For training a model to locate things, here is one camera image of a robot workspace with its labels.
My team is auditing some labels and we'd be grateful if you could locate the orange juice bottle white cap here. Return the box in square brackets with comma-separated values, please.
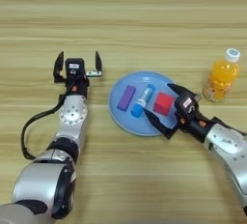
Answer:
[202, 47, 241, 103]

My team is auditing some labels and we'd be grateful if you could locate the purple rectangular block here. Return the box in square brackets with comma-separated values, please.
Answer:
[116, 85, 137, 112]

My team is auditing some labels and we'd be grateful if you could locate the blue cylinder block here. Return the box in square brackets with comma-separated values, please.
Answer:
[130, 84, 156, 119]

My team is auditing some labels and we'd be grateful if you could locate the right gripper small black box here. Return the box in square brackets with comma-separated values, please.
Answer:
[174, 92, 200, 118]

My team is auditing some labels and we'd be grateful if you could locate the gripper small black box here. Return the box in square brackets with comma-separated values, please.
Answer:
[174, 92, 200, 118]
[65, 58, 86, 77]

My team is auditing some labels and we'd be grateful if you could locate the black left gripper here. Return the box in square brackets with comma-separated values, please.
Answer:
[52, 50, 103, 98]

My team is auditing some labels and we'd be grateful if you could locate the red cube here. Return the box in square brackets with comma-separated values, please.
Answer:
[152, 92, 177, 117]

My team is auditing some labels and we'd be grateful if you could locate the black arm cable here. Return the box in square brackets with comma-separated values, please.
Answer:
[20, 94, 70, 160]
[211, 116, 247, 136]

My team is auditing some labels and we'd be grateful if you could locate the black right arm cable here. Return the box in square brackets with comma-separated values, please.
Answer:
[211, 116, 247, 136]

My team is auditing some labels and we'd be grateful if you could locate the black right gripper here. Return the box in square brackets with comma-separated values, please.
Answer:
[143, 83, 216, 144]

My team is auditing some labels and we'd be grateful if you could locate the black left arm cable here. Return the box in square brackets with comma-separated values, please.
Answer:
[20, 94, 70, 160]

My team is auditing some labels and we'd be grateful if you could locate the light blue round plate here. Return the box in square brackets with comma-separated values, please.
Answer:
[108, 70, 181, 137]

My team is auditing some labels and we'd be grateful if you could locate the left gripper small black box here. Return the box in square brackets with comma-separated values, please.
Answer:
[65, 58, 86, 77]

